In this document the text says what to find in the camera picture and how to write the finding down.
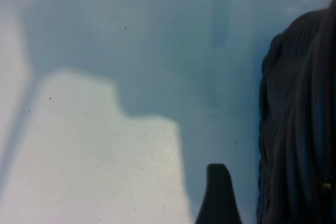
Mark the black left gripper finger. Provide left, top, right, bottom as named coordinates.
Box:
left=194, top=163, right=242, bottom=224

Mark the dark brown woven wicker basket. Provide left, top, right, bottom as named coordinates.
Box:
left=257, top=0, right=336, bottom=224

